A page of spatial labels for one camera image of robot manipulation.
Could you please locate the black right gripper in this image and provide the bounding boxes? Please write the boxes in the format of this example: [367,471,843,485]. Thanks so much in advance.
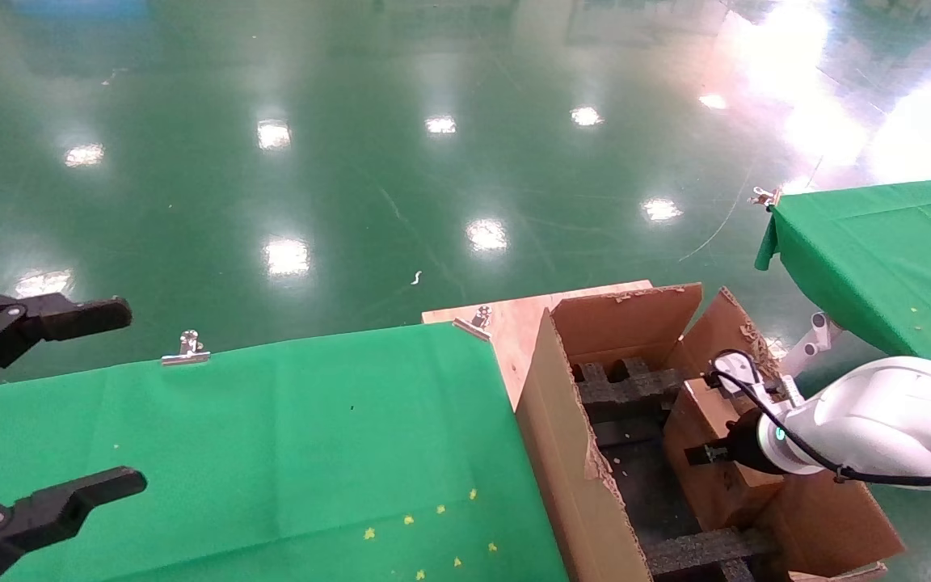
[684,407,786,476]

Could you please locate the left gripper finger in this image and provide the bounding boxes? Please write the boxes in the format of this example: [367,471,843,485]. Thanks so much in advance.
[0,467,148,582]
[0,291,133,403]

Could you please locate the small brown cardboard box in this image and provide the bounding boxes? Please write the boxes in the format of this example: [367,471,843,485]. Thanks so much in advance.
[663,376,786,532]

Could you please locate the black foam carton liner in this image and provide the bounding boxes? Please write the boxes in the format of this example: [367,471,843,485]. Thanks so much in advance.
[593,416,705,559]

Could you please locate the large open cardboard carton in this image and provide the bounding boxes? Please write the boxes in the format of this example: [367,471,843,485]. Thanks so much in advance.
[516,283,905,582]

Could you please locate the black foam insert block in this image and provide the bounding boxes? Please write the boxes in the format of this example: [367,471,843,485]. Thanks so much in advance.
[643,525,781,582]
[569,356,686,424]

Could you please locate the white table leg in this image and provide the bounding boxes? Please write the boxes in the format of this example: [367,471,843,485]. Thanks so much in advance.
[781,311,845,381]

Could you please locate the green table cloth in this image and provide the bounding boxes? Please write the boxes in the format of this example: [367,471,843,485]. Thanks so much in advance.
[754,174,931,385]
[0,322,571,582]

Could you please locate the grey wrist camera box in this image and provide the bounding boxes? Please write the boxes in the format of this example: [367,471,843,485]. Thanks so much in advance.
[710,349,761,393]

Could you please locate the long arm cable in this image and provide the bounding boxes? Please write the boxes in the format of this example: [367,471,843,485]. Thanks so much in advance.
[712,349,931,490]

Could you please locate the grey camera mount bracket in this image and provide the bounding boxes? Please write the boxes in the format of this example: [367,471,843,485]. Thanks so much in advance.
[756,372,806,411]

